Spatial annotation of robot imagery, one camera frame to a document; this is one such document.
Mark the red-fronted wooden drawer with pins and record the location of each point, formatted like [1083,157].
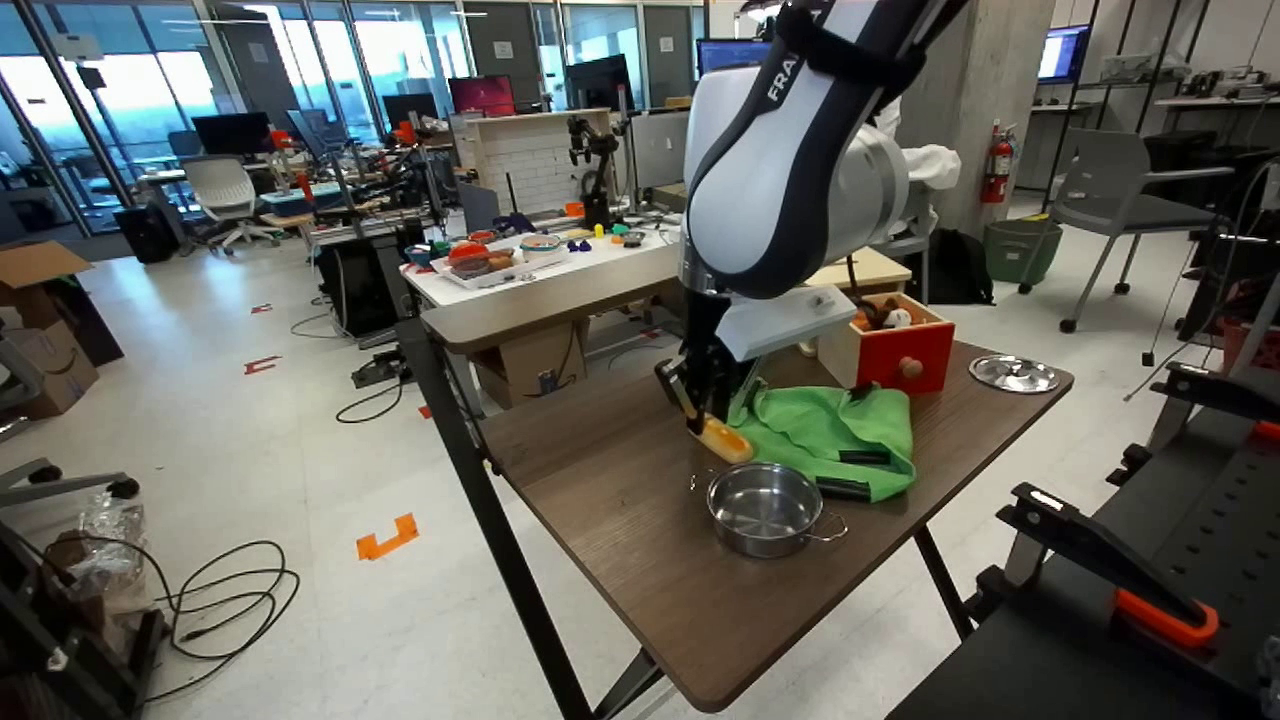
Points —
[905,361]

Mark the small black robot arm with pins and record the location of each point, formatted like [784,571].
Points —
[597,164]

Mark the green cloth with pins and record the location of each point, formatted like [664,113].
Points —
[824,425]

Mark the open cardboard box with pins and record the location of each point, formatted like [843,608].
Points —
[43,322]

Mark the brown table with black frame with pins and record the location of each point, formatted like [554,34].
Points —
[624,535]

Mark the grey chair with armrest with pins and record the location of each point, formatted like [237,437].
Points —
[1112,201]

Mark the cardboard box under desk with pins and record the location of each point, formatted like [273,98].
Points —
[533,361]

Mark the black bag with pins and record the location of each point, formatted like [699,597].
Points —
[959,265]

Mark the red fire extinguisher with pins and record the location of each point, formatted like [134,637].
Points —
[999,164]

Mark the blue computer monitor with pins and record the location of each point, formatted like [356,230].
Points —
[734,58]

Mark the white swivel chair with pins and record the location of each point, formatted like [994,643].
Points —
[224,193]

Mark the grey office chair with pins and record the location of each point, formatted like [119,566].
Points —
[913,246]

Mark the red toy tray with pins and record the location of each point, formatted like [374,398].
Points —
[481,256]

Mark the small computer monitor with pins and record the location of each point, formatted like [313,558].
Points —
[1061,52]

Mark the white table with toys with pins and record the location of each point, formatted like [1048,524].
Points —
[562,262]

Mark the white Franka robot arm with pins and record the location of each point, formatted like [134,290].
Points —
[784,162]

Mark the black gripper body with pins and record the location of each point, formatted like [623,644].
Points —
[708,354]

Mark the black perforated robot platform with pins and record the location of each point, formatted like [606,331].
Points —
[1174,562]

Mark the brown toys inside drawer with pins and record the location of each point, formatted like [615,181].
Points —
[886,318]

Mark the steel pot lid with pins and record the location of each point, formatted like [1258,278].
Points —
[1017,374]

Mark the clear plastic bottle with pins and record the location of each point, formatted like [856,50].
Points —
[112,512]

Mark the green bin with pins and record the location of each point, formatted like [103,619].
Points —
[1021,250]

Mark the white jacket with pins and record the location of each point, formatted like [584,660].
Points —
[924,164]

